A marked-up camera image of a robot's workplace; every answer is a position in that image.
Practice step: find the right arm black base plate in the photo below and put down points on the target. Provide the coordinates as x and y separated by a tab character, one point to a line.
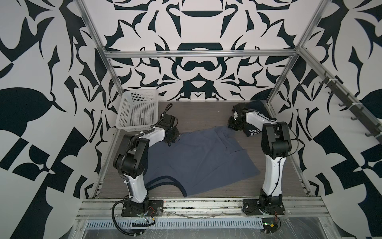
255	207

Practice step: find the grey blue printed tank top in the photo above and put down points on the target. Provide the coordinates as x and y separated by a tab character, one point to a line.
199	161

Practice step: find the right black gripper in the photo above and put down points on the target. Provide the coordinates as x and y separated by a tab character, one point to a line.
230	124

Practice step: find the small green circuit board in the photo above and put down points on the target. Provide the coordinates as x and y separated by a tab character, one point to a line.
270	226

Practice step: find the navy tank top red trim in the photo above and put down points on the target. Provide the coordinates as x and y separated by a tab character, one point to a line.
255	115

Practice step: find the white plastic laundry basket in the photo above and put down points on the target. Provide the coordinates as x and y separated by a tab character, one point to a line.
138	110

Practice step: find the white slotted cable duct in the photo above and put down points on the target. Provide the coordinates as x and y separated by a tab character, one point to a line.
184	223

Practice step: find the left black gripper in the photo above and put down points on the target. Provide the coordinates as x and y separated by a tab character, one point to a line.
176	134

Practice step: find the aluminium frame enclosure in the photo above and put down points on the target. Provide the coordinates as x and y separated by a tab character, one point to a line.
200	54

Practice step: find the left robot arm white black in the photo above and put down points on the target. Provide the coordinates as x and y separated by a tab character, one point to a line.
131	161

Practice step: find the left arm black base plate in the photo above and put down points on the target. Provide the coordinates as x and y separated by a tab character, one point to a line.
148	208

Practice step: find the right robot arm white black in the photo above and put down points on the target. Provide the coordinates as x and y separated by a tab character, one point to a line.
276	146

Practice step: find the black wall hook rack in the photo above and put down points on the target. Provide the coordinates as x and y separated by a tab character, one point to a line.
348	101

